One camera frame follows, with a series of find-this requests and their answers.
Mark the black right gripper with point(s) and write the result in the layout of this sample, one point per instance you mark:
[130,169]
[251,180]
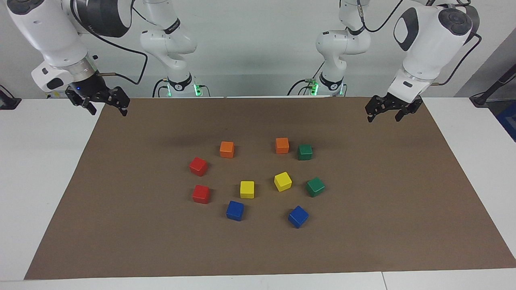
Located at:
[90,86]

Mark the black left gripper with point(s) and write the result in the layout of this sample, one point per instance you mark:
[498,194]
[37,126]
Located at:
[399,100]

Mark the green wooden block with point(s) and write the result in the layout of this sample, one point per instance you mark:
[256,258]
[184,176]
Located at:
[315,187]
[305,153]

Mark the red wooden block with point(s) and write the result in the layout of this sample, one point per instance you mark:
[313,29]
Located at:
[198,167]
[200,195]

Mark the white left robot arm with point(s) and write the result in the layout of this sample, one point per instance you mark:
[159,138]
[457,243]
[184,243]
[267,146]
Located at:
[427,44]

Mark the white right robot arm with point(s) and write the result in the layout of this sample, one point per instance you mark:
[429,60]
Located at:
[48,36]

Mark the white box with yellow labels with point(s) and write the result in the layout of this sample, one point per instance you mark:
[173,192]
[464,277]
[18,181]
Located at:
[56,95]

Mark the black stand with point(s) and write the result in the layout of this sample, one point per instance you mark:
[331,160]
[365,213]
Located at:
[481,98]

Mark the blue crate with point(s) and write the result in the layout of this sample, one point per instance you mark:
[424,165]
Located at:
[508,121]

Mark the orange wooden block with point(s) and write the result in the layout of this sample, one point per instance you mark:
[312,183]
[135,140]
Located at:
[282,146]
[227,150]

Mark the yellow wooden block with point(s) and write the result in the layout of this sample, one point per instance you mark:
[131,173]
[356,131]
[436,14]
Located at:
[283,181]
[247,190]

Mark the brown paper mat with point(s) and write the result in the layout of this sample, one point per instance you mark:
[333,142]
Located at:
[363,241]

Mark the blue wooden block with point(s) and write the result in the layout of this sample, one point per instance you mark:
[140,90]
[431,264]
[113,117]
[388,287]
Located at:
[298,217]
[235,211]

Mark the black clamp mount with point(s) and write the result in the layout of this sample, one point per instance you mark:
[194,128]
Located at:
[8,102]

